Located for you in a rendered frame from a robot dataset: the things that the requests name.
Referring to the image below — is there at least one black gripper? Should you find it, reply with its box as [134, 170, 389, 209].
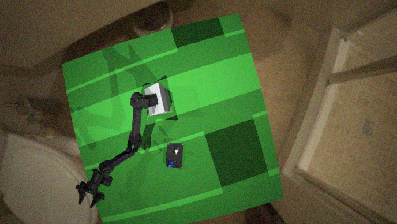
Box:
[75, 180, 105, 208]

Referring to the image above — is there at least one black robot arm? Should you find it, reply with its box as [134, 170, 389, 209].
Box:
[91, 92, 158, 187]

